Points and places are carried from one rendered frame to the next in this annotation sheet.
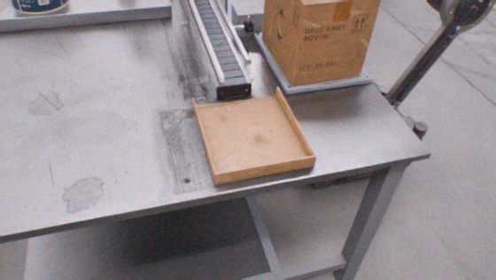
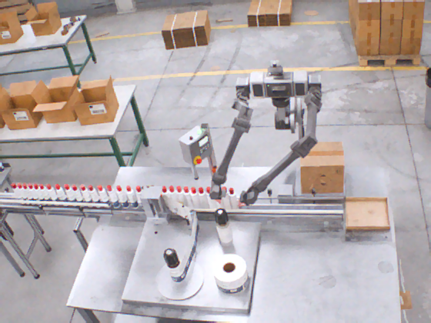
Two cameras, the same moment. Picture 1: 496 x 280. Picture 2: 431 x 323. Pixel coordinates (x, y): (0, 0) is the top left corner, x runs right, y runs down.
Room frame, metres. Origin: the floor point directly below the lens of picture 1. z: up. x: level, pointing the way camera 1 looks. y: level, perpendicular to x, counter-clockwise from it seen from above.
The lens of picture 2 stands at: (0.37, 2.15, 3.38)
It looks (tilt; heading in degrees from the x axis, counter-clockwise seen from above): 42 degrees down; 306
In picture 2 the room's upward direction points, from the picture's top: 12 degrees counter-clockwise
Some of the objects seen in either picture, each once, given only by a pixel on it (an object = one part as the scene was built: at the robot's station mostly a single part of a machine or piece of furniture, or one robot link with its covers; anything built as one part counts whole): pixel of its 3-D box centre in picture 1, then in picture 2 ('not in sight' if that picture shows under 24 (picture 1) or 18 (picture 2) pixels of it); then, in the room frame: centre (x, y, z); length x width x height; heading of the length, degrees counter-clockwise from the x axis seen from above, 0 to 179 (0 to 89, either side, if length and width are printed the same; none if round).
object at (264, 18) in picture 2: not in sight; (270, 12); (3.32, -3.98, 0.11); 0.65 x 0.54 x 0.22; 17
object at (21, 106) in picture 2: not in sight; (20, 107); (4.29, -0.06, 0.97); 0.45 x 0.38 x 0.37; 113
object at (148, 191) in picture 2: not in sight; (151, 192); (2.12, 0.56, 1.14); 0.14 x 0.11 x 0.01; 19
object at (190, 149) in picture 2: not in sight; (195, 146); (1.88, 0.28, 1.38); 0.17 x 0.10 x 0.19; 74
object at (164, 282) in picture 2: not in sight; (179, 279); (1.72, 0.95, 0.89); 0.31 x 0.31 x 0.01
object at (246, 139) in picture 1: (250, 130); (367, 212); (0.81, 0.00, 0.85); 0.30 x 0.26 x 0.04; 19
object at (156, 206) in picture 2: not in sight; (155, 204); (2.12, 0.55, 1.01); 0.14 x 0.13 x 0.26; 19
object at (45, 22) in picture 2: not in sight; (43, 20); (5.67, -1.76, 0.97); 0.43 x 0.42 x 0.37; 107
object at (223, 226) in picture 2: not in sight; (223, 227); (1.59, 0.57, 1.03); 0.09 x 0.09 x 0.30
